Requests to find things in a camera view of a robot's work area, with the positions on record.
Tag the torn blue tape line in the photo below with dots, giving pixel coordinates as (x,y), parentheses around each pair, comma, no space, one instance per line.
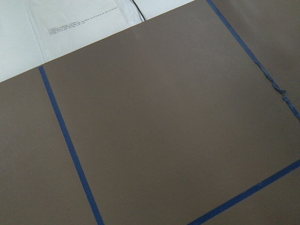
(248,51)

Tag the white paper sheet with text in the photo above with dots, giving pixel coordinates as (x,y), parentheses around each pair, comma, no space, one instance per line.
(33,32)

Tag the blue tape line crosswise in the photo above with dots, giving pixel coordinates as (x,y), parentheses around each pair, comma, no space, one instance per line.
(244,195)

